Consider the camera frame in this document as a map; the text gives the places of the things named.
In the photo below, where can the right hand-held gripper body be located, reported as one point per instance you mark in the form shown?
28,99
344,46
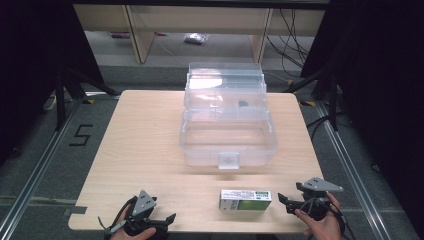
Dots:
318,185

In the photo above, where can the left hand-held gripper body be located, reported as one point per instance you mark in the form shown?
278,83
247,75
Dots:
143,203

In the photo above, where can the green and white carton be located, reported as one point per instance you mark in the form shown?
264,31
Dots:
246,200

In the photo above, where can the clear plastic storage box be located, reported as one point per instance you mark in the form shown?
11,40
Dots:
228,140

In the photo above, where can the person's left hand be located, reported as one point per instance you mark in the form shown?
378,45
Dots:
120,230

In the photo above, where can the person's right hand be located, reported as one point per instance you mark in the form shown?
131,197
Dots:
325,230

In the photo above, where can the black tape strip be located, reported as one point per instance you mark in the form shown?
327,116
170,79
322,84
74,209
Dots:
76,210

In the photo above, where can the black metal stand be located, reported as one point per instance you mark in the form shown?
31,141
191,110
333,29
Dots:
331,100
61,100

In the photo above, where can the small dark object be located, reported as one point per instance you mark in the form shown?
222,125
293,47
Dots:
244,103

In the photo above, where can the dark curtain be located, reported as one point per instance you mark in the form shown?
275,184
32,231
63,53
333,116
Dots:
383,83
30,66

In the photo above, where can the clear plastic bag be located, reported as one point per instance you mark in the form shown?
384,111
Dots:
196,38

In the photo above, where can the beige wooden cabinet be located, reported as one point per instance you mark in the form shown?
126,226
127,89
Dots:
143,30

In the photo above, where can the aluminium floor rail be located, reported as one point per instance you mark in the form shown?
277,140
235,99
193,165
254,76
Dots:
40,166
353,173

